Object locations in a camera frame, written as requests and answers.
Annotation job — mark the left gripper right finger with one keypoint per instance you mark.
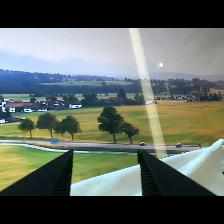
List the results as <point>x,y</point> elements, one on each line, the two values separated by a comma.
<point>165,180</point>

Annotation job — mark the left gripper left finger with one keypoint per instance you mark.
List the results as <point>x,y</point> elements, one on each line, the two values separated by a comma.
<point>50,180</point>

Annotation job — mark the white garment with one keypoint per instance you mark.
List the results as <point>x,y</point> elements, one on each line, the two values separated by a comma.
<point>200,170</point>

